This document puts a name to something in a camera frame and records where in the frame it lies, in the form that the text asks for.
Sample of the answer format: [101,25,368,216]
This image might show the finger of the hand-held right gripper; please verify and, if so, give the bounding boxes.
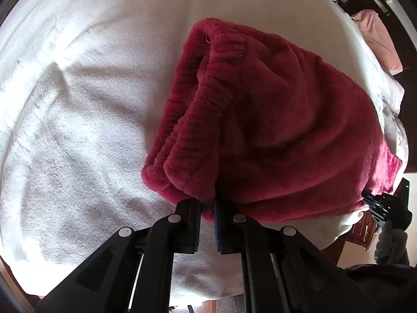
[361,190,390,226]

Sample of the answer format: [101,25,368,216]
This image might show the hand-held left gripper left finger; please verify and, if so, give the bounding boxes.
[34,198,200,313]

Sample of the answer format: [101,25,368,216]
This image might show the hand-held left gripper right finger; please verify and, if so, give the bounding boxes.
[213,183,380,313]

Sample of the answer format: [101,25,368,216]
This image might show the red fleece pants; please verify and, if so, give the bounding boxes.
[142,18,404,224]

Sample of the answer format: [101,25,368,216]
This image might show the person's right hand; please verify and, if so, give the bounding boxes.
[373,222,411,266]

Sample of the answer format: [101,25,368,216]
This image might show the wooden nightstand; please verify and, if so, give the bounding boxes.
[345,210,380,251]

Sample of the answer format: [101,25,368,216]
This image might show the white bed blanket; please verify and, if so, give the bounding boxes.
[0,0,409,300]

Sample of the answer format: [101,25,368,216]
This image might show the pink pillow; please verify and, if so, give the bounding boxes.
[351,8,404,75]

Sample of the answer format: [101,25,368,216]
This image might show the wooden bed frame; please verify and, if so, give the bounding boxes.
[321,235,347,268]

